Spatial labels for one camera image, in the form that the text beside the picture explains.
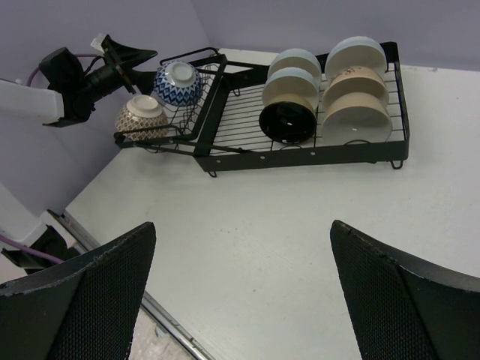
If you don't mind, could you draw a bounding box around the white bowl back left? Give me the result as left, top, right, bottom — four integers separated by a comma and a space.
267, 48, 323, 86

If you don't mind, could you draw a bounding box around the black wire dish rack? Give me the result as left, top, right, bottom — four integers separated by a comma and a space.
114, 41, 410, 177

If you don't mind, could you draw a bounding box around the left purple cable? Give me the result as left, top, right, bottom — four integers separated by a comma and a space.
25, 52, 99, 87

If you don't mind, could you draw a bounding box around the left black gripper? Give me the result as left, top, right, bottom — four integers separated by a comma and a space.
85, 35, 158, 101

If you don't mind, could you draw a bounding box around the tan bowl with branch motif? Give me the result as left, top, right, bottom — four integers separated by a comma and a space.
322, 66, 389, 111

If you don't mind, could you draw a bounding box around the white bowl middle left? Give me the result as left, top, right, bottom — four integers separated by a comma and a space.
262, 67, 320, 110

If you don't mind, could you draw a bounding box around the white bowl back right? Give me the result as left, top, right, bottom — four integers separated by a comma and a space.
324, 36, 388, 82

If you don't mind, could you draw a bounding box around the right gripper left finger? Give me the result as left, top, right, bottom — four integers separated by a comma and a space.
1, 222, 156, 359

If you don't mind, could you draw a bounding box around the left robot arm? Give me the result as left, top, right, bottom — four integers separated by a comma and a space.
1, 34, 158, 128

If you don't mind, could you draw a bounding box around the blue zigzag patterned bowl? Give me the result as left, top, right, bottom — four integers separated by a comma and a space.
154, 61, 203, 107

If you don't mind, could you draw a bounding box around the black glazed tan bowl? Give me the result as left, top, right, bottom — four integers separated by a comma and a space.
259, 94, 317, 144

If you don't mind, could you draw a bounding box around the brown lattice patterned bowl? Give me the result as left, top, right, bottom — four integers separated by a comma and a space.
115, 94, 169, 141

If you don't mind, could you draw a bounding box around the tan bowl white inside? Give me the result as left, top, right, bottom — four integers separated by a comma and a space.
321, 92, 393, 146

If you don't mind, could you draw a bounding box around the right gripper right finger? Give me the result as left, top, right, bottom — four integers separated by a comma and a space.
330, 220, 479, 359

